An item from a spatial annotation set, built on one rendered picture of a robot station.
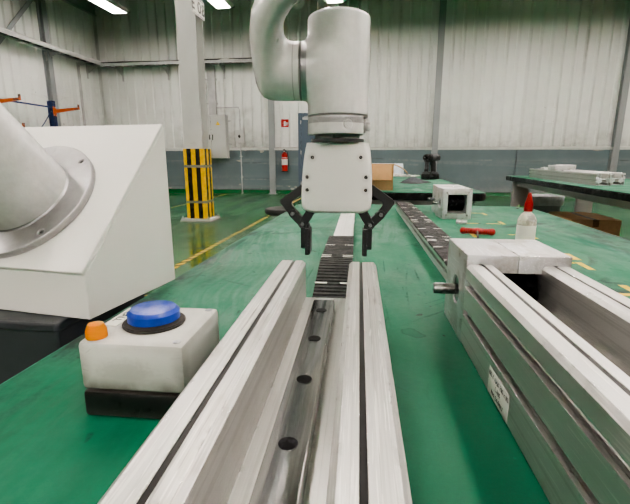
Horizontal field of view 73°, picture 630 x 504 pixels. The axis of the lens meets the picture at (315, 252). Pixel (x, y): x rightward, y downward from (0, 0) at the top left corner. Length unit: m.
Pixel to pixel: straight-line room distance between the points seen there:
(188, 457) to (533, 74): 12.01
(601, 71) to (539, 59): 1.42
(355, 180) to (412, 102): 10.89
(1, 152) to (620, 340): 0.62
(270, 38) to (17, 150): 0.33
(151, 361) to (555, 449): 0.26
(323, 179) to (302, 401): 0.40
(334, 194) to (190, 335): 0.33
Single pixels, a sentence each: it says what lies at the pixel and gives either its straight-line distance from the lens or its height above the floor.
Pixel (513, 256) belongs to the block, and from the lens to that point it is 0.46.
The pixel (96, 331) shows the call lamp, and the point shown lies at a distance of 0.35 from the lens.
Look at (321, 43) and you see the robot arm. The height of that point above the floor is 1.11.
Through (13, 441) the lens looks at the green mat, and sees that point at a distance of 0.38.
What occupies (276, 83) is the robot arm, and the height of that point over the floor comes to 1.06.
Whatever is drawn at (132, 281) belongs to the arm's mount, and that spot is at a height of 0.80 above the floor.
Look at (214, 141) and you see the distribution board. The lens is 11.88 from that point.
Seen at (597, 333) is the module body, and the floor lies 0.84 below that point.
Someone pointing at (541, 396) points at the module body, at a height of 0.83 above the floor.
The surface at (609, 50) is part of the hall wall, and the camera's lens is 12.79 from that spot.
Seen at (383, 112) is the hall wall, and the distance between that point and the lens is 11.41.
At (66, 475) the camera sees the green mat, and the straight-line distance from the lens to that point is 0.33.
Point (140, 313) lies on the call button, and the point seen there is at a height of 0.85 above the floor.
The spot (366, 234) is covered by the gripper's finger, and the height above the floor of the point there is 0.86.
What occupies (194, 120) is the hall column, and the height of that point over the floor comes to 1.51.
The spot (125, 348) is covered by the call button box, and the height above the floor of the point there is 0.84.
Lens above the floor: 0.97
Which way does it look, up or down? 13 degrees down
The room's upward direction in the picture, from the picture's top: straight up
